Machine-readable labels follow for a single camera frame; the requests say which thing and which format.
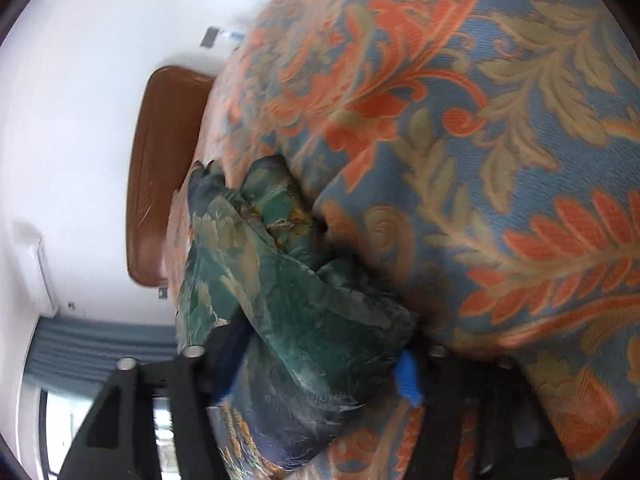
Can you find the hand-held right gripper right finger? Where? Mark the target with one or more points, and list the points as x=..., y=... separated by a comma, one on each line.
x=411, y=377

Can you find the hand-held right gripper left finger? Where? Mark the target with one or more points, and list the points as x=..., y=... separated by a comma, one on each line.
x=190, y=400

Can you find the green patterned garment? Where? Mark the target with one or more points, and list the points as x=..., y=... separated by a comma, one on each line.
x=300, y=310

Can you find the grey-blue curtain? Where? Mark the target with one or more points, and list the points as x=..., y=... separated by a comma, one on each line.
x=100, y=350

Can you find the window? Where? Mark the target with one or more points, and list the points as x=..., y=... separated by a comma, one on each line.
x=65, y=435

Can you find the white air conditioner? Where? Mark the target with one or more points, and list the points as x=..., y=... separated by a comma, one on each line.
x=42, y=270

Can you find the wooden bed headboard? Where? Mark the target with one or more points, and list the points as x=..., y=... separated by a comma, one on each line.
x=165, y=170

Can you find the orange floral bed blanket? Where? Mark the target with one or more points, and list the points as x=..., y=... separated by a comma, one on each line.
x=500, y=160

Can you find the grey wall socket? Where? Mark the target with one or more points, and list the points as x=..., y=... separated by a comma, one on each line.
x=163, y=293

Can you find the grey wall switch panel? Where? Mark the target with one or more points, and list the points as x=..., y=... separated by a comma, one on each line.
x=210, y=36

